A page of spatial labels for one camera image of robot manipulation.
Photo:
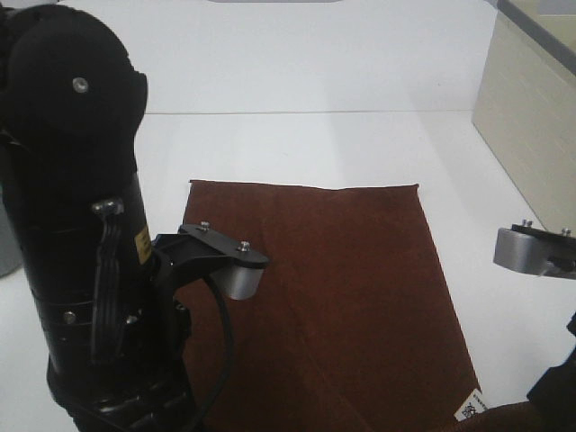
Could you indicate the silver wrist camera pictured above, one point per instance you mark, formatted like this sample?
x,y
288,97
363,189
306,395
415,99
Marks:
x,y
239,278
527,250

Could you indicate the grey perforated plastic basket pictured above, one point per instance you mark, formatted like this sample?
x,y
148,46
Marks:
x,y
11,258

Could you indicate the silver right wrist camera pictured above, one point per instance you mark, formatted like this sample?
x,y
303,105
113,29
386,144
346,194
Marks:
x,y
527,250

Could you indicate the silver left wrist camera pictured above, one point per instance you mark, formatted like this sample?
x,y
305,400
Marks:
x,y
239,278

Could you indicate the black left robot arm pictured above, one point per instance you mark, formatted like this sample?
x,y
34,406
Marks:
x,y
71,106

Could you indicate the beige plastic bin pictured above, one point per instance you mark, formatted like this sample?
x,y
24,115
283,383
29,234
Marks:
x,y
525,107

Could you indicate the brown towel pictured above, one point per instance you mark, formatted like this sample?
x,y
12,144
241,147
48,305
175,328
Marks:
x,y
352,327

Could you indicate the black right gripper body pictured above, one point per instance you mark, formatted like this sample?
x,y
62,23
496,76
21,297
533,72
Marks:
x,y
554,392

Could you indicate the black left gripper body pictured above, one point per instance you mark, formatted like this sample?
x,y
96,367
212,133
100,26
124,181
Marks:
x,y
144,385

